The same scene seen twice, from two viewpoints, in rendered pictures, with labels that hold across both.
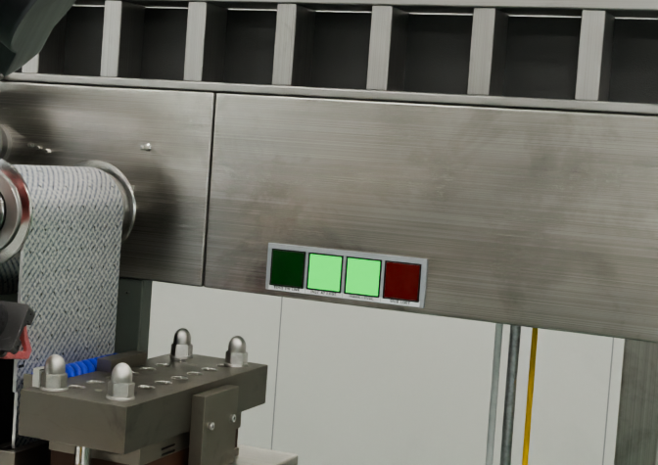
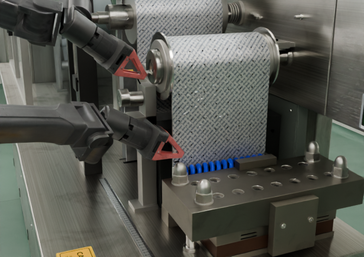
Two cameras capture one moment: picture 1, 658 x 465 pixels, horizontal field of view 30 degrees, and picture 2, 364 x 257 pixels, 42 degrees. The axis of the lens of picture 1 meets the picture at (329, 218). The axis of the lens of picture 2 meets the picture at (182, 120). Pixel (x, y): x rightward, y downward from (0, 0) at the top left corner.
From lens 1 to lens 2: 0.99 m
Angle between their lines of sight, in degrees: 46
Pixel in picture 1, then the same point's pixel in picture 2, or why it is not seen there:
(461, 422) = not seen: outside the picture
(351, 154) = not seen: outside the picture
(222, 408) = (298, 213)
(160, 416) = (232, 217)
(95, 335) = (246, 142)
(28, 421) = (164, 199)
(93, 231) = (240, 78)
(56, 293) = (206, 118)
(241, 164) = (351, 31)
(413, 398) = not seen: outside the picture
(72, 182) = (223, 46)
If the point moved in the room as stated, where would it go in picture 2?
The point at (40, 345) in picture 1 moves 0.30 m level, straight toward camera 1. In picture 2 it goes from (193, 149) to (103, 202)
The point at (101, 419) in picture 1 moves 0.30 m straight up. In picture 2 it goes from (184, 215) to (184, 56)
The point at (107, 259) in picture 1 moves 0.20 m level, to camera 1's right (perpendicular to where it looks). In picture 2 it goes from (255, 94) to (337, 112)
